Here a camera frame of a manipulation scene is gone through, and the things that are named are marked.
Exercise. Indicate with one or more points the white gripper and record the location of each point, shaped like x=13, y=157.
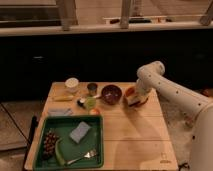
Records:
x=141, y=88

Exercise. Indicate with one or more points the red bowl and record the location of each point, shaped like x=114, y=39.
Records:
x=131, y=91

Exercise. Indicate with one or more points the white eraser block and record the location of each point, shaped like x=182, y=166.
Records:
x=134, y=100

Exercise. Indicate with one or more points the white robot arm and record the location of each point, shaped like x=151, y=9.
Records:
x=201, y=107

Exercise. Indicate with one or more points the dark maroon bowl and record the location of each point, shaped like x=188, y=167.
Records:
x=111, y=94

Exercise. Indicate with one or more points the metal tin can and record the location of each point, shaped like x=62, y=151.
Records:
x=92, y=88

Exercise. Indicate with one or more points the wooden folding table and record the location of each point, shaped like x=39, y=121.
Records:
x=134, y=138

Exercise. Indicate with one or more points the red apple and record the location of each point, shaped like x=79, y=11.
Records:
x=94, y=111

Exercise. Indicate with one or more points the green small cup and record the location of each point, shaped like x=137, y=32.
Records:
x=90, y=103

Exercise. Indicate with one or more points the black white small object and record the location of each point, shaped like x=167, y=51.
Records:
x=81, y=102

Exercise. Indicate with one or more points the white cup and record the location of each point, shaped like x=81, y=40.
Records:
x=72, y=84

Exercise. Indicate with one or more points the blue folded cloth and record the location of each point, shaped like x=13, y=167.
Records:
x=60, y=112

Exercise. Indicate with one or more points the blue sponge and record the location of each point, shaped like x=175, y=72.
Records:
x=79, y=132

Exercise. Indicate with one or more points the silver fork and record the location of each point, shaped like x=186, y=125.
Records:
x=88, y=155

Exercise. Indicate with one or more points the yellow banana piece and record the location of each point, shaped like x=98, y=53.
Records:
x=63, y=98

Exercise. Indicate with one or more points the green plastic tray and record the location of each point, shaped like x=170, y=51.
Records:
x=62, y=127

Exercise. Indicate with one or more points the bunch of dark grapes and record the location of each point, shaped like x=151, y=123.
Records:
x=49, y=144

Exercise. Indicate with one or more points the green cucumber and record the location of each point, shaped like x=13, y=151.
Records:
x=58, y=154

